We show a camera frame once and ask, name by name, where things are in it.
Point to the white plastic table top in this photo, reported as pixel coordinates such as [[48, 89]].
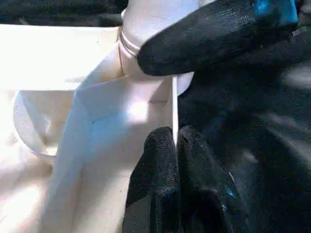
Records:
[[73, 121]]

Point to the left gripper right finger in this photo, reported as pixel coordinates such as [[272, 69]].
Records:
[[209, 204]]

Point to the white plastic table leg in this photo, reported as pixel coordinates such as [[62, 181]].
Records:
[[146, 19]]

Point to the black work mat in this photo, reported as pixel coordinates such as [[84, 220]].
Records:
[[262, 145]]

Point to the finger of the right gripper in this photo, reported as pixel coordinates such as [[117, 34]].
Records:
[[218, 34]]

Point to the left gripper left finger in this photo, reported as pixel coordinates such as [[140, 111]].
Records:
[[155, 194]]

